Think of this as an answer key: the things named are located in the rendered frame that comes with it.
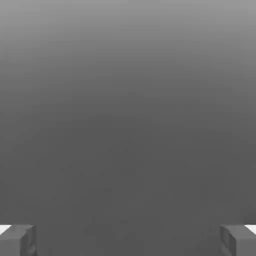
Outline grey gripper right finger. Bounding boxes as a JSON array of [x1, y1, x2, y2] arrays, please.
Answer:
[[219, 224, 256, 256]]

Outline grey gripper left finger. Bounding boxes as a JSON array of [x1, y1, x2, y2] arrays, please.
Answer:
[[0, 224, 38, 256]]

